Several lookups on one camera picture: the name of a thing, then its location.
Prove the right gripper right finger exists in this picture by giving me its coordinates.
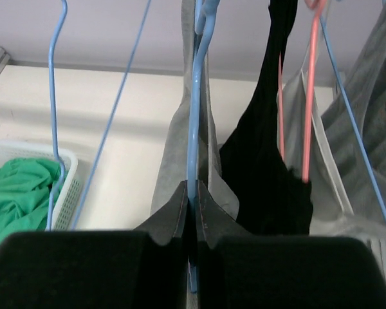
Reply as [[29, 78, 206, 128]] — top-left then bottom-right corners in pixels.
[[196, 182, 386, 308]]

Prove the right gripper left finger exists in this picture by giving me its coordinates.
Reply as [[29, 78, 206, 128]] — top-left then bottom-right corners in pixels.
[[0, 182, 188, 308]]

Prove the light grey tank top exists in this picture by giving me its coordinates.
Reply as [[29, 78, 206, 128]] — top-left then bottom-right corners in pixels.
[[150, 1, 239, 219]]

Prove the green tank top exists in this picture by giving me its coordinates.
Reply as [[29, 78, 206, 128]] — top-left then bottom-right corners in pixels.
[[0, 158, 60, 242]]

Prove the blue wire hanger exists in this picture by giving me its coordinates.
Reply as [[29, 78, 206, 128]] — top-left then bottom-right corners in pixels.
[[46, 0, 151, 231], [187, 0, 220, 294]]

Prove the black tank top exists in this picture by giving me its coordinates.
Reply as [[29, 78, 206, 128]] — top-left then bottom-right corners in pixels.
[[219, 1, 313, 236]]

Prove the white tank top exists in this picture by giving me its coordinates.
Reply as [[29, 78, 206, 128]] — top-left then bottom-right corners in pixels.
[[277, 68, 386, 241]]

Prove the dark grey tank top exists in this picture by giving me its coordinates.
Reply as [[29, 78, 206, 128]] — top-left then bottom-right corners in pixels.
[[320, 0, 386, 223]]

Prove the white plastic basket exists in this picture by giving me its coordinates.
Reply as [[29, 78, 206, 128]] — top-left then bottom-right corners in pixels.
[[0, 138, 83, 231]]

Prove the pink wire hanger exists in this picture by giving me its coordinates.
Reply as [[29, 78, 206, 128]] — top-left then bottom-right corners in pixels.
[[278, 0, 327, 183]]

